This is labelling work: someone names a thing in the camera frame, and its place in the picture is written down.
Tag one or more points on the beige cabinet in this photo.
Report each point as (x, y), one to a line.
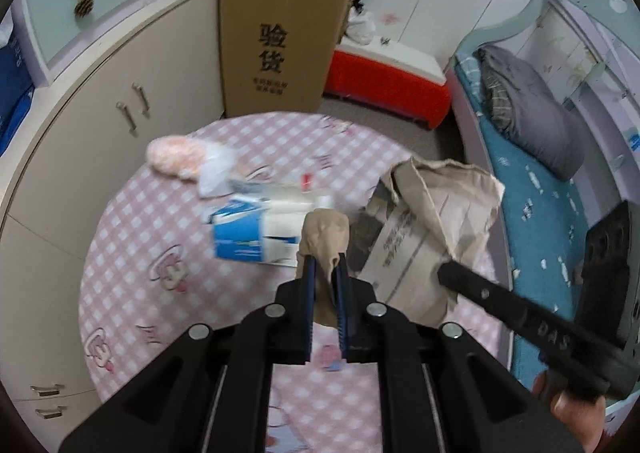
(156, 73)

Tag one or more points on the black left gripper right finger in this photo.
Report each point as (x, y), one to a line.
(440, 390)

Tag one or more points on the pink checkered round tablecloth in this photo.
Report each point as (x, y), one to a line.
(151, 271)

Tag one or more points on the teal patterned bed sheet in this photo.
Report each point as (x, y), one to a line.
(544, 217)

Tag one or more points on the blue white carton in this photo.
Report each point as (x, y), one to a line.
(266, 227)

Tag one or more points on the grey pillow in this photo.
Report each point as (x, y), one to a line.
(523, 109)

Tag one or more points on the person's right hand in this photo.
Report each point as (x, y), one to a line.
(585, 419)

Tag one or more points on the tall brown cardboard box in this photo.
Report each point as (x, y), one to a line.
(276, 54)

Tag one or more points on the red white storage box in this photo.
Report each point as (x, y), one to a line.
(390, 76)

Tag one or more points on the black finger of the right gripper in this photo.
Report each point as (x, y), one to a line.
(542, 328)

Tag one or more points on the beige paper wad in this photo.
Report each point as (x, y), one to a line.
(325, 235)

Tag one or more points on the pink fluffy plush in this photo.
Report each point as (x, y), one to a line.
(177, 155)

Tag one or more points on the large beige paper bag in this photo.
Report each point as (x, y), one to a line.
(422, 214)

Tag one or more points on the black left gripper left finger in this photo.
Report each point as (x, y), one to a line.
(209, 390)

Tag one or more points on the blue tissue box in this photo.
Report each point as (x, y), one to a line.
(15, 92)

